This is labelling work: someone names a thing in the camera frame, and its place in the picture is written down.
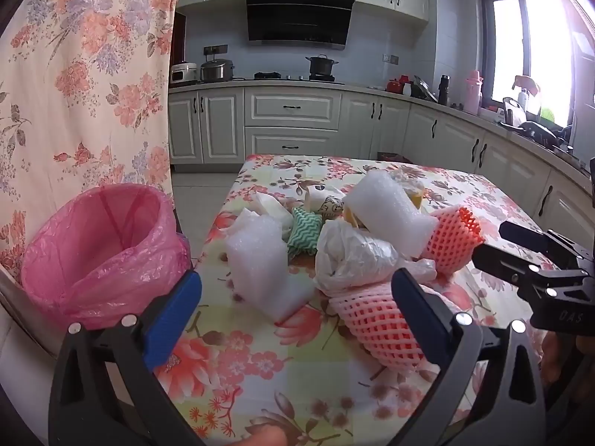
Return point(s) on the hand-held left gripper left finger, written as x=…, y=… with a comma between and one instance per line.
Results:
x=172, y=320

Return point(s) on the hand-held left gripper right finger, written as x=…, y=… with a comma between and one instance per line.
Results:
x=418, y=320

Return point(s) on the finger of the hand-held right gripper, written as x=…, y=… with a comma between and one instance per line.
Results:
x=502, y=262
x=525, y=238

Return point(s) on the orange foam net sleeve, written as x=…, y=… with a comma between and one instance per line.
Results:
x=372, y=330
x=446, y=241

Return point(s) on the pink trash bag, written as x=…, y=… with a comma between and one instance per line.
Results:
x=93, y=241

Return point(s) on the white paper cup dark print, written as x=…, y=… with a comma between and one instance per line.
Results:
x=325, y=202

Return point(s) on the person's right hand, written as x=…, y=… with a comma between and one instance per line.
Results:
x=560, y=353

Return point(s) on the person's left hand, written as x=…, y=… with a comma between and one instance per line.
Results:
x=262, y=437

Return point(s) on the clear plastic bag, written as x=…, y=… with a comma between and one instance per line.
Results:
x=353, y=251

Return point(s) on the floral tablecloth table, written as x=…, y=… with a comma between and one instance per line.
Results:
x=260, y=362

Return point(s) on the white foam sheet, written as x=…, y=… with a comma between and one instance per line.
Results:
x=386, y=209
x=260, y=260

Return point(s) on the black pan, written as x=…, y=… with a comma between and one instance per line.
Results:
x=534, y=131

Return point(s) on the white spray bottle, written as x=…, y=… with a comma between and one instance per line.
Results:
x=524, y=95

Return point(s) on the green zigzag cloth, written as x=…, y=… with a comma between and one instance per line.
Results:
x=304, y=232

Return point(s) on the white paper napkin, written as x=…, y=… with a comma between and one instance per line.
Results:
x=272, y=209

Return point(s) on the pink thermos jug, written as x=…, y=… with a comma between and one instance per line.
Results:
x=474, y=95

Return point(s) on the brown bin red bag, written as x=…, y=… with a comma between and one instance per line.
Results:
x=393, y=157

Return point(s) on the black thermos bottle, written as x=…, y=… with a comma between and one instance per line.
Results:
x=444, y=90

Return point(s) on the steel tray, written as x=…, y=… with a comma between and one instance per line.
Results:
x=424, y=89

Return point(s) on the kitchen window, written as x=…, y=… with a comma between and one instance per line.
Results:
x=506, y=46

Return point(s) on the red kettle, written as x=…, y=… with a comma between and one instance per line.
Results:
x=396, y=86

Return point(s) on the white lower kitchen cabinets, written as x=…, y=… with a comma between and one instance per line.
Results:
x=288, y=107

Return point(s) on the white rice cooker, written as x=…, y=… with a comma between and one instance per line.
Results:
x=183, y=73

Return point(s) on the silver rice cooker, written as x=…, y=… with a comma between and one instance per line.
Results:
x=216, y=70

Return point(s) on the floral curtain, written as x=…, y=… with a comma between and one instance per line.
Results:
x=83, y=79

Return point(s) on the black cooking pot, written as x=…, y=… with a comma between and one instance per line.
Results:
x=321, y=66

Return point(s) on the black gas stove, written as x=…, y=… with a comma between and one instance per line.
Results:
x=279, y=75

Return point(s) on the black range hood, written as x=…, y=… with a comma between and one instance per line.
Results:
x=297, y=14

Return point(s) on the grey wall socket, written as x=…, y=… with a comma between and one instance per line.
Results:
x=390, y=59

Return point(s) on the dark wall socket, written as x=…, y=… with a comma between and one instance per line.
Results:
x=215, y=49

